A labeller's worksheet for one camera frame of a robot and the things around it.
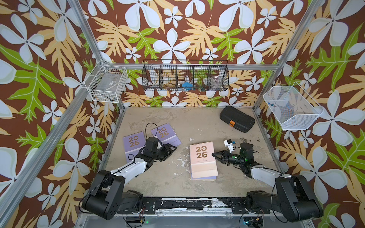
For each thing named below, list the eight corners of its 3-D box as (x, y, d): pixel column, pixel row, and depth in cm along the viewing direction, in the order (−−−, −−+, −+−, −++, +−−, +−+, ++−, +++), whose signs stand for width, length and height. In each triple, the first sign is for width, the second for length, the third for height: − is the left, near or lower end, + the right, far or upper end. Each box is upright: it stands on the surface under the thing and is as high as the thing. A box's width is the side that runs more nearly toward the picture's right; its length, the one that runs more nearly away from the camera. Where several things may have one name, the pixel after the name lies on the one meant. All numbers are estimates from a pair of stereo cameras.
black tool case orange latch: (217, 118, 115) (218, 113, 110) (226, 108, 122) (228, 103, 118) (245, 135, 104) (248, 131, 100) (254, 123, 111) (257, 119, 107)
